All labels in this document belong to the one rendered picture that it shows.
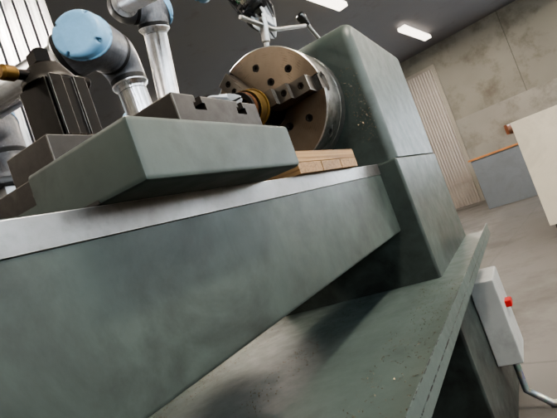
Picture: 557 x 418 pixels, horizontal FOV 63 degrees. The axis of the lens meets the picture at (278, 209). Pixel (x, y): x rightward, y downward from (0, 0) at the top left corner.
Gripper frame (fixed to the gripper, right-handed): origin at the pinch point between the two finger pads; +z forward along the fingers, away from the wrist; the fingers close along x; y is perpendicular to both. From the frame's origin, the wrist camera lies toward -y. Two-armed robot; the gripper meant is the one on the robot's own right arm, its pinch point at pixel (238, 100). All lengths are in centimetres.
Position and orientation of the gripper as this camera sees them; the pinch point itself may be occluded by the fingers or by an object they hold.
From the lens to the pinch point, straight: 98.8
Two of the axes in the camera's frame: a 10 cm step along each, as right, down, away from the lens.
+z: 8.2, -3.2, -4.8
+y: -4.6, 1.3, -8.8
